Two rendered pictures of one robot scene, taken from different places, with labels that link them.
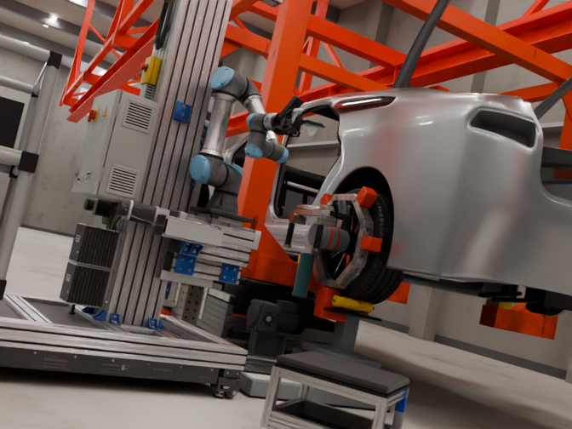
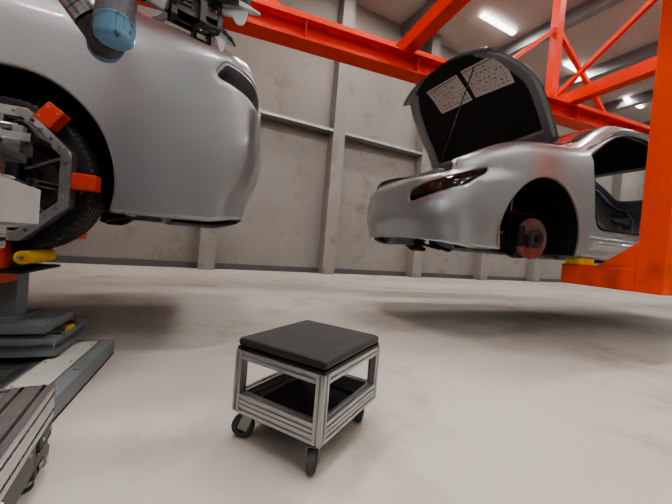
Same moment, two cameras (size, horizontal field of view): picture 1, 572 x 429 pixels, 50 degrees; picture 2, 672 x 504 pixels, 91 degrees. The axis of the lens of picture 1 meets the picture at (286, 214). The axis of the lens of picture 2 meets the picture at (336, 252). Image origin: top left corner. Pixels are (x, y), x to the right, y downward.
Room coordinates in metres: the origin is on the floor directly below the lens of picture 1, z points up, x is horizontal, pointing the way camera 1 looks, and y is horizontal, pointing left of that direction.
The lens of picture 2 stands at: (2.01, 0.84, 0.67)
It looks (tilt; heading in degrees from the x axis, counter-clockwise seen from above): 1 degrees down; 276
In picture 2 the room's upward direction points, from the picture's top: 5 degrees clockwise
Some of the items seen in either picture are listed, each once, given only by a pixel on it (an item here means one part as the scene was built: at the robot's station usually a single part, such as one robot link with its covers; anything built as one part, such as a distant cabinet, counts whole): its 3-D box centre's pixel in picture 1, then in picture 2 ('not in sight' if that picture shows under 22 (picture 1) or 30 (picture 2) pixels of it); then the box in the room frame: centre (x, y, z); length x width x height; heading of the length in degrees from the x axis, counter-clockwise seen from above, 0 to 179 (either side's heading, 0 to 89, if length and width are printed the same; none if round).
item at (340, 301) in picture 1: (352, 304); (36, 256); (3.49, -0.47, 0.51); 0.29 x 0.06 x 0.06; 116
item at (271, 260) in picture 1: (288, 258); not in sight; (4.00, -0.08, 0.69); 0.52 x 0.17 x 0.35; 116
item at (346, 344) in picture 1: (345, 334); (8, 295); (3.63, -0.48, 0.32); 0.40 x 0.30 x 0.28; 26
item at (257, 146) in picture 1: (258, 145); (114, 20); (2.61, 0.18, 1.12); 0.11 x 0.08 x 0.11; 138
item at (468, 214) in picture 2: not in sight; (573, 195); (-0.30, -3.33, 1.49); 4.95 x 1.86 x 1.59; 26
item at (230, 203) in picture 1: (224, 202); not in sight; (2.87, 0.30, 0.87); 0.15 x 0.15 x 0.10
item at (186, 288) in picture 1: (186, 316); not in sight; (3.85, 0.46, 0.21); 0.10 x 0.10 x 0.42; 26
